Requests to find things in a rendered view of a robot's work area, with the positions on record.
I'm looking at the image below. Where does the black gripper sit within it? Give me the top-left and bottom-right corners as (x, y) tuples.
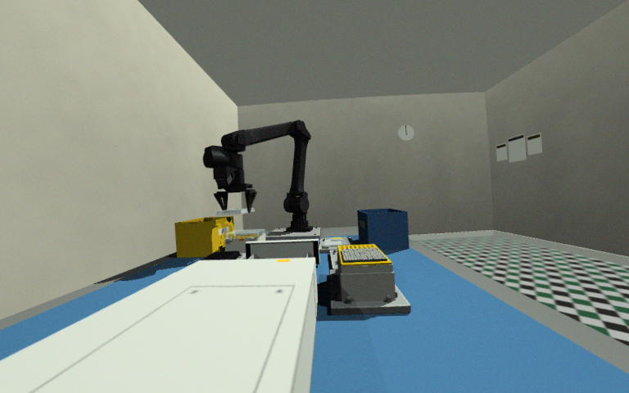
(214, 183), (257, 213)

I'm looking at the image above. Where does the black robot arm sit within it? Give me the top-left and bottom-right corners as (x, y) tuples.
(203, 120), (313, 232)

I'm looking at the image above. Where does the yellow bin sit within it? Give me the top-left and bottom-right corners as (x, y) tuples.
(174, 216), (234, 258)

